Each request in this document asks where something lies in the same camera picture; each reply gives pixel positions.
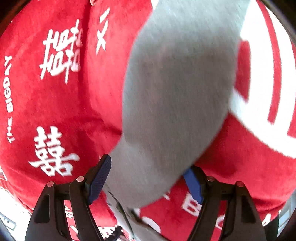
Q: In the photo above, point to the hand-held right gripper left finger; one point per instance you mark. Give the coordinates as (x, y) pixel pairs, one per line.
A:
(98, 179)

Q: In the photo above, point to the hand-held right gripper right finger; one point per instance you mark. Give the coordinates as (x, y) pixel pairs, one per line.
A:
(193, 183)

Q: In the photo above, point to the grey small garment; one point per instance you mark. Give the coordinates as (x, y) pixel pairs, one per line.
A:
(171, 99)

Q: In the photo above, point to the red printed blanket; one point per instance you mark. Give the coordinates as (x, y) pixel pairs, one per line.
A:
(60, 97)

